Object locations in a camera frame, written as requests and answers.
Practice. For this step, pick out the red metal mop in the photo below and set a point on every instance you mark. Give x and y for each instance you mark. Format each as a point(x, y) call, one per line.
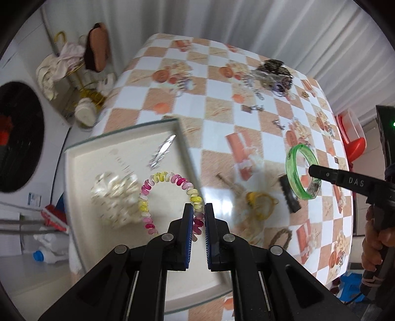
point(55, 219)

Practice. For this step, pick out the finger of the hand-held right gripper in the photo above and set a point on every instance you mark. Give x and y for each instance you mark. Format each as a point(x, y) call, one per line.
point(339, 178)

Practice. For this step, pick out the white washing machine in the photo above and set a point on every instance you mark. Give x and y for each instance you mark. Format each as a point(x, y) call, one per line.
point(46, 129)

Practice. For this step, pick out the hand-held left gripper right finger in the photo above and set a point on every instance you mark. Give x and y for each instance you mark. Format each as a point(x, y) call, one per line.
point(209, 237)

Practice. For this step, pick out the black snap hair clip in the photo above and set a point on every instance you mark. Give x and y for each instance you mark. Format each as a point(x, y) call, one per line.
point(288, 193)

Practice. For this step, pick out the green translucent bangle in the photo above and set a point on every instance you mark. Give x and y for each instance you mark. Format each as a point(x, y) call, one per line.
point(291, 172)

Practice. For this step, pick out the brown padded seat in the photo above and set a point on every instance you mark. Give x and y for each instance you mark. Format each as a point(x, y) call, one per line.
point(98, 46)

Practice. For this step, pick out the white pearl scrunchie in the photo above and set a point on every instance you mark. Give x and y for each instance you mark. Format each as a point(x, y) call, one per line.
point(114, 197)

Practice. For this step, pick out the small silver charm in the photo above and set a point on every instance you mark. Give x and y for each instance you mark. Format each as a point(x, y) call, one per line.
point(278, 124)

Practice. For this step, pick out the checkered printed tablecloth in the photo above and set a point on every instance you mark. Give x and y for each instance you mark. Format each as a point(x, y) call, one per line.
point(216, 129)

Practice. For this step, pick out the silver hair clip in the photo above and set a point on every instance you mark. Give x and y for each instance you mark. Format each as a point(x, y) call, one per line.
point(162, 150)

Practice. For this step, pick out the red plastic stool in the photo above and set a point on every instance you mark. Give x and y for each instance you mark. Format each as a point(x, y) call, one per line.
point(355, 139)

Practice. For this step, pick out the white bottle blue cap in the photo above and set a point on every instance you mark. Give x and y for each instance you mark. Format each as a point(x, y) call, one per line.
point(49, 254)

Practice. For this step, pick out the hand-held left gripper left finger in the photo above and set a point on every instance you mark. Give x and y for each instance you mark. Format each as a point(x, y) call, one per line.
point(187, 237)

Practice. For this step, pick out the white curtain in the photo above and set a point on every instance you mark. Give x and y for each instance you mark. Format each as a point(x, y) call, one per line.
point(277, 24)

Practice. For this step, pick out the white jewelry tray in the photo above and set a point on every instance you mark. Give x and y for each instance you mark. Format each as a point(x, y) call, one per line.
point(101, 160)

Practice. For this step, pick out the small gold trinket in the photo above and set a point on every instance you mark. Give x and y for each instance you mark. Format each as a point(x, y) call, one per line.
point(305, 94)

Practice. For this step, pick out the person's right hand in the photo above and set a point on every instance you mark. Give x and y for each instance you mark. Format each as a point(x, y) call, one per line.
point(372, 247)

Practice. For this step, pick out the blue plastic item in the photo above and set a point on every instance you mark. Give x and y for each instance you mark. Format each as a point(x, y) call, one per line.
point(353, 285)

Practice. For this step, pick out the white crumpled cloth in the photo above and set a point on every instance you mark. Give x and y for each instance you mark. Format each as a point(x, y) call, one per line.
point(55, 66)

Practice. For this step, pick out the white round jar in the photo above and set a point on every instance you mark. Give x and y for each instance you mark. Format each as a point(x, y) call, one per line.
point(85, 112)

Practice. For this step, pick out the pile of mixed jewelry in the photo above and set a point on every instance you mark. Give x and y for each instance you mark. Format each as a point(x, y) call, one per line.
point(271, 77)

